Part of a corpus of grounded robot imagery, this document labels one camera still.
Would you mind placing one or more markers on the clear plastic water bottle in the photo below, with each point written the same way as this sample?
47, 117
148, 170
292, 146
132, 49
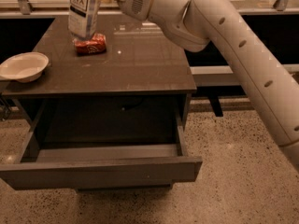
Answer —
83, 18

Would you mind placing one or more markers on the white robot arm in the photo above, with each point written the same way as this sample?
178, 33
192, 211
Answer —
192, 24

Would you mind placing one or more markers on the grey drawer cabinet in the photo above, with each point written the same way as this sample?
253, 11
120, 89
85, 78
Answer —
139, 63

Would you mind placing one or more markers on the open grey top drawer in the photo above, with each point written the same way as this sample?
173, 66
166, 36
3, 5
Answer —
104, 145

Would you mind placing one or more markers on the crushed red soda can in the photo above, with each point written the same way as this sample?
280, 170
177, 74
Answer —
96, 44

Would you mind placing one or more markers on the white bowl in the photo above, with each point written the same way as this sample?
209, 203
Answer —
25, 67

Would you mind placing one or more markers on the grey window ledge bench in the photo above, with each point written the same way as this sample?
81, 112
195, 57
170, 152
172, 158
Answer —
213, 76

